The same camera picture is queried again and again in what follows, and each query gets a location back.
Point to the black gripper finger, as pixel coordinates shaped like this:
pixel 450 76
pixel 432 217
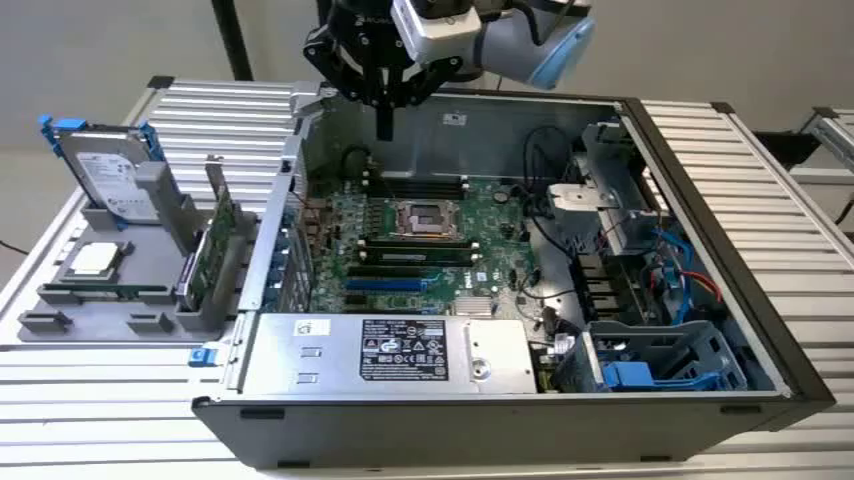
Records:
pixel 341 75
pixel 421 85

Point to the green graphics card black shroud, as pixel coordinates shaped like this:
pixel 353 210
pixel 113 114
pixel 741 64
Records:
pixel 217 235

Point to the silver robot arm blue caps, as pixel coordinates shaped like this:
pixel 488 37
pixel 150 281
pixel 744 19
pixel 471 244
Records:
pixel 515 50

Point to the black vertical pole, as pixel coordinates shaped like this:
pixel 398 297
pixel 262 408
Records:
pixel 234 40

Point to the round coin battery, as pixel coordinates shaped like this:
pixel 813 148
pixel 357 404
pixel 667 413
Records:
pixel 503 195

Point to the metal CPU socket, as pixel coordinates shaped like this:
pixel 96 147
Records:
pixel 424 216

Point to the green RAM stick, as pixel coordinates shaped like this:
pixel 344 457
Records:
pixel 108 289
pixel 401 256

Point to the green motherboard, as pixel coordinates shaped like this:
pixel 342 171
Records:
pixel 495 250

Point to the grey metal drive bay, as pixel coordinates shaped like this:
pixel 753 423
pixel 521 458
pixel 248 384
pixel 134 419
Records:
pixel 601 200

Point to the blue expansion slot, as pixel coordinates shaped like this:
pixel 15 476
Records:
pixel 388 285

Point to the hard disk in blue carrier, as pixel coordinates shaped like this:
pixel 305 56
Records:
pixel 108 175

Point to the small silver heatsink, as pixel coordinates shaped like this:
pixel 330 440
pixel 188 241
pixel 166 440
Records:
pixel 476 306

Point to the grey plastic parts rack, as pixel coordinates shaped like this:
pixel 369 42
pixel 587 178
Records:
pixel 148 255

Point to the silver CPU chip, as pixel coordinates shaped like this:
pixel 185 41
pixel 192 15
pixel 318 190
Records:
pixel 97 258

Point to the silver power supply unit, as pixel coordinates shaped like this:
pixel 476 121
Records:
pixel 334 360

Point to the grey metal disk cage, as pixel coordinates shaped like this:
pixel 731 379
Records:
pixel 641 330

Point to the blue plastic case latch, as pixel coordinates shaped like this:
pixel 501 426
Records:
pixel 201 356

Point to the metal slat side table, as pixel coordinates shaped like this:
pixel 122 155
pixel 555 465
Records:
pixel 835 130

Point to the blue disk carrier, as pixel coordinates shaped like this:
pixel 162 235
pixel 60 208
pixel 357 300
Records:
pixel 628 375

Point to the black grey PC case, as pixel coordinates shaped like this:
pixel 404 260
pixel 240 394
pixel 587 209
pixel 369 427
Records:
pixel 468 435

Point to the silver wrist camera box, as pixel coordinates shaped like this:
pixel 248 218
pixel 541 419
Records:
pixel 434 30

